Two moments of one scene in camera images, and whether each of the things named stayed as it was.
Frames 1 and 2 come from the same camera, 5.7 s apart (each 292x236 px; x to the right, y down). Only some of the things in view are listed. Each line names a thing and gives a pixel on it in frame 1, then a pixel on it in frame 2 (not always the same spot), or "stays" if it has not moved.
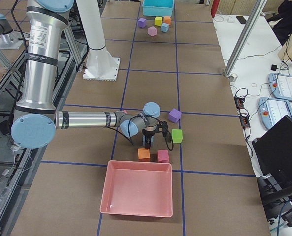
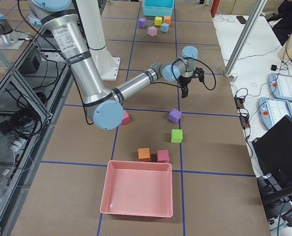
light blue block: [164, 27] stays
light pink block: [152, 31] stays
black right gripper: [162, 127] → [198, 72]
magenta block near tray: [163, 156] stays
